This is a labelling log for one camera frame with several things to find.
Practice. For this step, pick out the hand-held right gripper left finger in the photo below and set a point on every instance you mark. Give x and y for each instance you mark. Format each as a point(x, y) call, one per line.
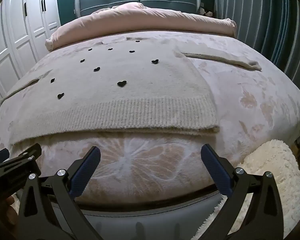
point(86, 171)

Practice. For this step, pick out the white fluffy fleece cloth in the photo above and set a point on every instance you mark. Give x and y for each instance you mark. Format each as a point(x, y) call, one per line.
point(272, 175)

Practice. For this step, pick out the beige knit sweater black hearts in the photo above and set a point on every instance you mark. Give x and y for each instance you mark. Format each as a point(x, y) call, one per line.
point(140, 92)

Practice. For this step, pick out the white panelled wardrobe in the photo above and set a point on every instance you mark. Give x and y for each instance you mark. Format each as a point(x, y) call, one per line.
point(12, 30)

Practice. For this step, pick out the small white bedside ornament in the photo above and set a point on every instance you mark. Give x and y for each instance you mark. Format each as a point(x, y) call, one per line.
point(205, 11)

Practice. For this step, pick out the grey-blue curtain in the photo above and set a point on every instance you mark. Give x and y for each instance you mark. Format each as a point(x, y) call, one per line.
point(265, 17)

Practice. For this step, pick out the pink duvet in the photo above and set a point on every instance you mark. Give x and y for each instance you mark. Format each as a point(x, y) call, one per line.
point(140, 20)

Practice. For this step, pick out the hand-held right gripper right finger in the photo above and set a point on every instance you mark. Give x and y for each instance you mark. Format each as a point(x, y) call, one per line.
point(216, 170)

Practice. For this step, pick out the pink floral bed blanket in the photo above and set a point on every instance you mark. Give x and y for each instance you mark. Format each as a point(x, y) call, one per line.
point(252, 92)

